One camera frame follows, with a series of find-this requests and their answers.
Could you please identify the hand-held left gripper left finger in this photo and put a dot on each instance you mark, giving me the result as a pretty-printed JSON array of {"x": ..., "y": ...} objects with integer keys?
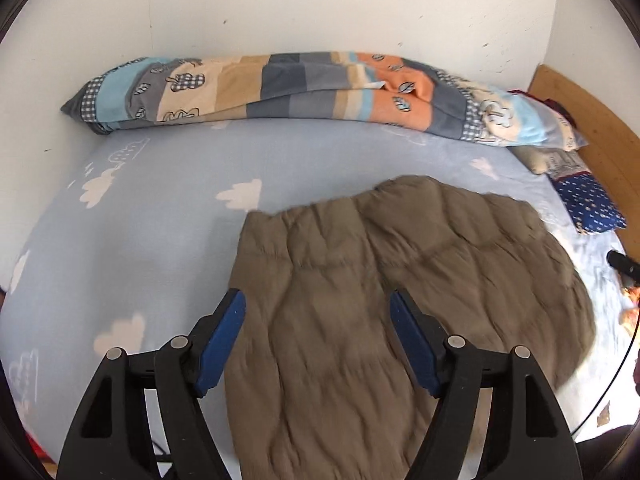
[{"x": 220, "y": 340}]

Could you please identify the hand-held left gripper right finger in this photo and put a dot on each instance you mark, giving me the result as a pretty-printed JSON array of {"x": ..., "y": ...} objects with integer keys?
[{"x": 415, "y": 340}]

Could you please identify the brown quilted jacket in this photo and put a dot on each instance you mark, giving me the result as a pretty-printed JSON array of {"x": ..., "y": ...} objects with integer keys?
[{"x": 325, "y": 270}]

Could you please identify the light blue cloud-print blanket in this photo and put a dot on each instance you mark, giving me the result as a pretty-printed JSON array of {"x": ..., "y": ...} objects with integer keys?
[{"x": 150, "y": 240}]

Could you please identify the black cylindrical object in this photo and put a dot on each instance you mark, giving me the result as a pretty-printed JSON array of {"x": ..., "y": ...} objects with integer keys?
[{"x": 622, "y": 262}]

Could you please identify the navy star-print pillow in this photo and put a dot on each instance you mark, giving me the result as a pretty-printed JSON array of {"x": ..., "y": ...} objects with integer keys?
[{"x": 592, "y": 202}]

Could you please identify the grey pillow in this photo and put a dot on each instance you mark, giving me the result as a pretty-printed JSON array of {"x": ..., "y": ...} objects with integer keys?
[{"x": 550, "y": 160}]

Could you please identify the patchwork quilt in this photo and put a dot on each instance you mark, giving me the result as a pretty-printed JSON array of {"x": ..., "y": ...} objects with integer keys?
[{"x": 300, "y": 85}]

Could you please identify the dark red cloth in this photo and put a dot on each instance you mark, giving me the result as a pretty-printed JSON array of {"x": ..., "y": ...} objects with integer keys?
[{"x": 555, "y": 105}]

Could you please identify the wooden headboard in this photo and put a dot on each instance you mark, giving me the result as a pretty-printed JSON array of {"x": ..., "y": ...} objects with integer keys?
[{"x": 595, "y": 120}]

